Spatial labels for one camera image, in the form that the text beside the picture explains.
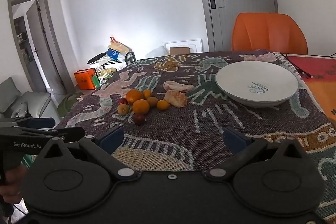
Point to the green floor rug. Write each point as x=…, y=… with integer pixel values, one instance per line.
x=68, y=104

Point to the clear plastic bag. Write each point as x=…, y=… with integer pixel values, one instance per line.
x=156, y=53

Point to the blue white bag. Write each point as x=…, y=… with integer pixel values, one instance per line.
x=115, y=54

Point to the printed woven blanket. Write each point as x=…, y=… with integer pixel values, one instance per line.
x=183, y=121

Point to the small yellow-green fruit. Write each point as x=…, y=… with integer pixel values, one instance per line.
x=152, y=102
x=123, y=109

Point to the long peeled citrus piece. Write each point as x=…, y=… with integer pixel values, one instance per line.
x=178, y=86

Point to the dark red plum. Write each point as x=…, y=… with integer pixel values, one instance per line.
x=139, y=119

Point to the white framed board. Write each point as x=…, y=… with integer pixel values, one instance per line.
x=195, y=44

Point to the brown paper bag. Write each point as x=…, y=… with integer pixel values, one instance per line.
x=119, y=45

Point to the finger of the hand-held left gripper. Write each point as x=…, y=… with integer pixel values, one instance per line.
x=39, y=122
x=68, y=132

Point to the orange box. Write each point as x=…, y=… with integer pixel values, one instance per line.
x=84, y=79

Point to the orange chair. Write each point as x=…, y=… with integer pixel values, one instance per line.
x=267, y=32

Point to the white plate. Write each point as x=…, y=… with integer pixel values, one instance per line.
x=257, y=79

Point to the small tangerine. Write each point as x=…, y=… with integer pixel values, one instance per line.
x=163, y=105

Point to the grey sofa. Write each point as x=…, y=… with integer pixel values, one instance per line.
x=18, y=100

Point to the person's left hand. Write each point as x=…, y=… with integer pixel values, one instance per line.
x=11, y=182

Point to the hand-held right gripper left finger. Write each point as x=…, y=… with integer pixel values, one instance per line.
x=111, y=138

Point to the round peeled citrus piece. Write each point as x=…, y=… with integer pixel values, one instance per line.
x=176, y=98

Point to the small yellow-orange fruit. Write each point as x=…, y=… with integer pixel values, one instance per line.
x=147, y=94

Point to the cardboard box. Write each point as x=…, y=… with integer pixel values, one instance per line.
x=179, y=51

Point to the black metal rack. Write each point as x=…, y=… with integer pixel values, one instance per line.
x=130, y=58

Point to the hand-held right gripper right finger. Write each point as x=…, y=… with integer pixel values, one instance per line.
x=235, y=138

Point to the large orange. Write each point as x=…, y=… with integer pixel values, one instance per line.
x=134, y=96
x=140, y=106

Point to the open grey room door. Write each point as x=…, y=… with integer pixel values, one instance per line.
x=39, y=43

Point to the red orange mat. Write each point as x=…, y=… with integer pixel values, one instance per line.
x=320, y=77

